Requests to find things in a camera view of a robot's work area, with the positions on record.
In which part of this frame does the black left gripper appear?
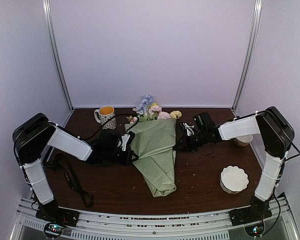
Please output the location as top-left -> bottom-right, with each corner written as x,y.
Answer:
104,147 -> 138,166

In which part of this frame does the pale yellow flower stem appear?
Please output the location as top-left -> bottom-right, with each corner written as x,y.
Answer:
169,110 -> 182,120

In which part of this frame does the wrapping paper sheet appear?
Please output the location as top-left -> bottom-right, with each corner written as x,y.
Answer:
130,118 -> 177,198

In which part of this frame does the pink rose flower stem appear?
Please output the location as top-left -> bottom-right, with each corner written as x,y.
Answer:
148,103 -> 172,120

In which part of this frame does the peach flower stem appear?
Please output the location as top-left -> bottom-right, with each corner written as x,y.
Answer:
126,115 -> 140,125

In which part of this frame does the black camera strap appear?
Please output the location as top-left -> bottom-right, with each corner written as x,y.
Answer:
41,153 -> 94,208

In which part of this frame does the blue flower stem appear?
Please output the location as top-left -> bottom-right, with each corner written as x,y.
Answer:
132,94 -> 153,117

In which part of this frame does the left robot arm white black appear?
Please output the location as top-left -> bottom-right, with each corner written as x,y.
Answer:
12,113 -> 139,222

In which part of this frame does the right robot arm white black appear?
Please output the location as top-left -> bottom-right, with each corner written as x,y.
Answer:
173,106 -> 295,221

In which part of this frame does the patterned mug yellow inside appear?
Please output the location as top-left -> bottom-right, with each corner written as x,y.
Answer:
94,106 -> 117,130

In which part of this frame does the small white bowl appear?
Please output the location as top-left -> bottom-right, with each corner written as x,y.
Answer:
234,135 -> 253,147

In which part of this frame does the scalloped white bowl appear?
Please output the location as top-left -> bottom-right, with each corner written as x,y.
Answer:
219,165 -> 249,194

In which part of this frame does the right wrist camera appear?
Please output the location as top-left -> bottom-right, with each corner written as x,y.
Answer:
180,122 -> 197,137

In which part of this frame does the right aluminium frame post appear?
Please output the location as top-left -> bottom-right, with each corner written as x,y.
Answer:
231,0 -> 263,112

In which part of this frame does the aluminium frame post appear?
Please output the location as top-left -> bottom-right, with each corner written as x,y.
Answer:
231,0 -> 263,112
41,0 -> 75,113

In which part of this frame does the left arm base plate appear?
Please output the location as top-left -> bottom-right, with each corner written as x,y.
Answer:
35,205 -> 80,227

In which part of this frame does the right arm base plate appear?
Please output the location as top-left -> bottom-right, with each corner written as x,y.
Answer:
228,206 -> 273,226

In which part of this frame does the left aluminium frame post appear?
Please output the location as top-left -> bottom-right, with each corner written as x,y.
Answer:
41,0 -> 75,113

